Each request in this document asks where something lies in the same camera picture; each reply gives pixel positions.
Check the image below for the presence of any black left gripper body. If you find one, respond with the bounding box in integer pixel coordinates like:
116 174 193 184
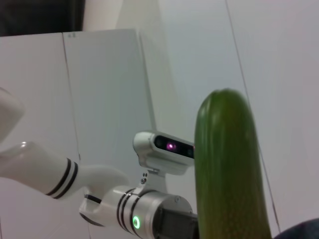
159 206 200 239

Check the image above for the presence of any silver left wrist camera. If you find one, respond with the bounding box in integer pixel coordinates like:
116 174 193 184
133 131 195 192

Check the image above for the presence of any teal blue fabric bag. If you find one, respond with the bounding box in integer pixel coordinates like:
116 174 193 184
273 218 319 239

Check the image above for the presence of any green cucumber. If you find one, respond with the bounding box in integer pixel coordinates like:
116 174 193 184
194 89 273 239

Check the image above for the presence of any dark background curtain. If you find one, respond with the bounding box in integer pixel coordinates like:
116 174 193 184
0 0 86 37

